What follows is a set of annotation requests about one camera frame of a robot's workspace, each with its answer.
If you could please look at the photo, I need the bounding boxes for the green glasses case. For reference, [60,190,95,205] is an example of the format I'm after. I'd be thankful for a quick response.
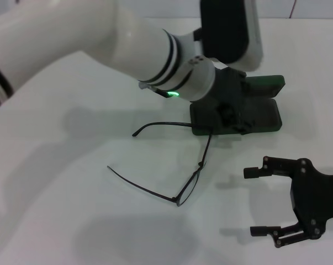
[189,74,286,136]

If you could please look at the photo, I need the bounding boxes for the black left arm cable with plug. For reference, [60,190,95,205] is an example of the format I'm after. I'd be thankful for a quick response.
[138,81,171,99]

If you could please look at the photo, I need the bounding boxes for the black thin-frame glasses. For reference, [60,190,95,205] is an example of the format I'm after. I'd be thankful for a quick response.
[107,121,214,207]

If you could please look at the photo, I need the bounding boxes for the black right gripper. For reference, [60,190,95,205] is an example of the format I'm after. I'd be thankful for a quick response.
[243,156,333,248]

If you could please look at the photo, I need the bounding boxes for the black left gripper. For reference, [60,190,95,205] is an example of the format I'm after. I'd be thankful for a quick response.
[209,66,257,133]

